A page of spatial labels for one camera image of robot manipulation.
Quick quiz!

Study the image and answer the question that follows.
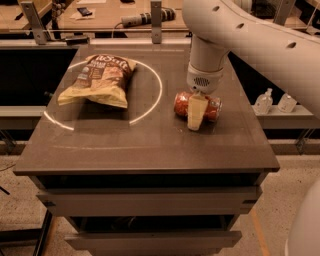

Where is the clear bottle right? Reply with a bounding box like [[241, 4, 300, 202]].
[[278, 93, 297, 113]]

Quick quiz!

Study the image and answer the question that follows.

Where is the black phone on desk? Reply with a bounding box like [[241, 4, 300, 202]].
[[77, 7, 92, 17]]

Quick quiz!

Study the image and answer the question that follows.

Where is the metal rail bracket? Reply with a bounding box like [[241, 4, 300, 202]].
[[150, 0, 162, 44], [21, 0, 48, 45], [273, 0, 296, 26]]

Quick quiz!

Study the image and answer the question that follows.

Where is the white power strip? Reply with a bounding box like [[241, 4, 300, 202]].
[[121, 8, 176, 28]]

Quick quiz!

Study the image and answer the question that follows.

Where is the metal rail bracket right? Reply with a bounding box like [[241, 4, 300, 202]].
[[273, 0, 296, 26]]

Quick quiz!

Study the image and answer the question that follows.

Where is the metal rail bracket left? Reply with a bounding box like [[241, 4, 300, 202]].
[[21, 0, 48, 45]]

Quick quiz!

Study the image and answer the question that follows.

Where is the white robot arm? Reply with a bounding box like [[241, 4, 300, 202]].
[[182, 0, 320, 256]]

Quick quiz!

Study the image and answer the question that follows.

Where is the grey cabinet with drawers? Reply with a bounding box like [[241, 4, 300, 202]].
[[15, 43, 279, 256]]

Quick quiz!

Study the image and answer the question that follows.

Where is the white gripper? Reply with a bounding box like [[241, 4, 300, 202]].
[[187, 64, 223, 131]]

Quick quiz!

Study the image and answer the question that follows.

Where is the clear bottle left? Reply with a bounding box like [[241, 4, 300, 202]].
[[254, 88, 273, 115]]

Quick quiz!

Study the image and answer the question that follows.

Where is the red coke can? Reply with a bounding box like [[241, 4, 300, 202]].
[[174, 92, 222, 122]]

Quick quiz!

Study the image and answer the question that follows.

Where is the yellow chip bag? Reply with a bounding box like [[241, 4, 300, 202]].
[[58, 54, 137, 109]]

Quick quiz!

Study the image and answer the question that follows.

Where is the metal rail bracket middle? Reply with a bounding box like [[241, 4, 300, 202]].
[[150, 0, 162, 44]]

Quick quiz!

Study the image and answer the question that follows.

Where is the clear bottle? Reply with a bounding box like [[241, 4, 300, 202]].
[[278, 93, 297, 113], [254, 88, 273, 115]]

